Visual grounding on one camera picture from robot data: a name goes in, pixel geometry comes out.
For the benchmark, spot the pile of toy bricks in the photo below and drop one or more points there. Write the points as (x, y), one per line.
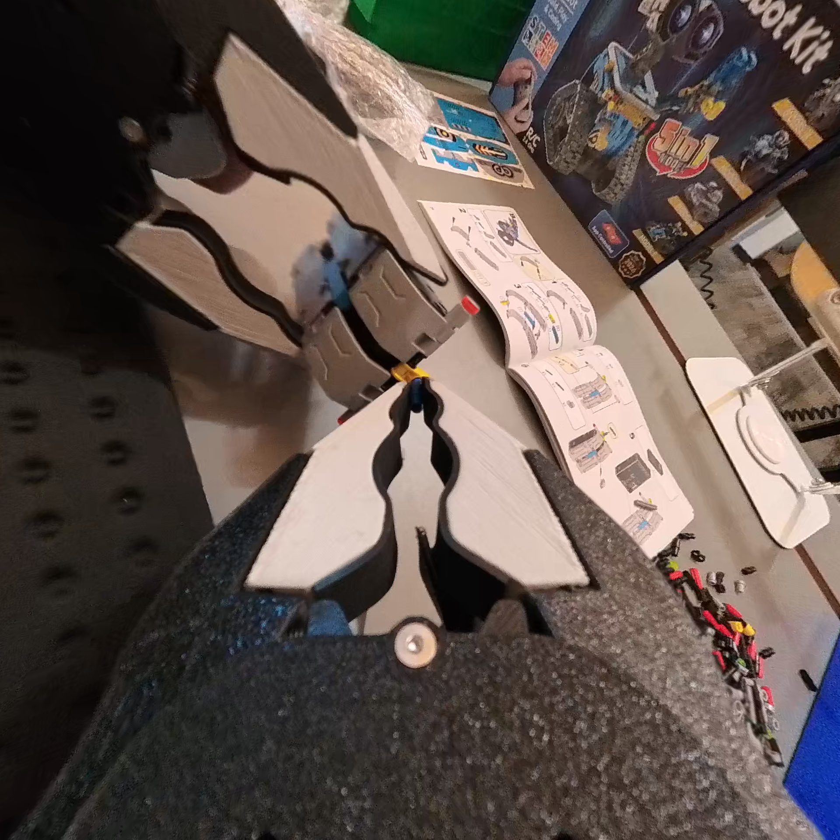
(728, 623)

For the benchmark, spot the blue plastic bin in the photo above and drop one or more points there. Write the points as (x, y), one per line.
(820, 774)

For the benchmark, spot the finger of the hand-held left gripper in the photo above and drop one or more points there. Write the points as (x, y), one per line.
(315, 144)
(190, 269)

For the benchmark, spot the round wooden tabletop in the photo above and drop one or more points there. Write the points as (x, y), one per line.
(817, 275)

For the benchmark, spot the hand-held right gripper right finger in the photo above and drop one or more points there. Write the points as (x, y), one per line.
(512, 512)

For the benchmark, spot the grey desk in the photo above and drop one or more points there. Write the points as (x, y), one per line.
(403, 172)

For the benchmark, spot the toy robot kit box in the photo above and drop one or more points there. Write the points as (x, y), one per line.
(656, 131)

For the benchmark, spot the green plastic bin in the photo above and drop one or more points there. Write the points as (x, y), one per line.
(446, 33)

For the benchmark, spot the blue toy pin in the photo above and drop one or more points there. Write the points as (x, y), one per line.
(415, 394)

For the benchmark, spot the white tablet stand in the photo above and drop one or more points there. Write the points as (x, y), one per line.
(728, 420)

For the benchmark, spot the open instruction booklet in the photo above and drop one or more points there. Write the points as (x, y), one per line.
(558, 367)

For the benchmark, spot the clear bubble wrap bag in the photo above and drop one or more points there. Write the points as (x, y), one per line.
(367, 72)

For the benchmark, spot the blue sticker sheet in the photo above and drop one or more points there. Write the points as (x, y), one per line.
(466, 144)

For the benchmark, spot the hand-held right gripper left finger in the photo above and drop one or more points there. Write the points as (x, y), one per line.
(321, 518)

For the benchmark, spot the black perforated chair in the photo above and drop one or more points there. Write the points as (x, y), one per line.
(79, 459)

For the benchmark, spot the black and grey brick assembly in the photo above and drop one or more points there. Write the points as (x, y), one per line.
(387, 295)

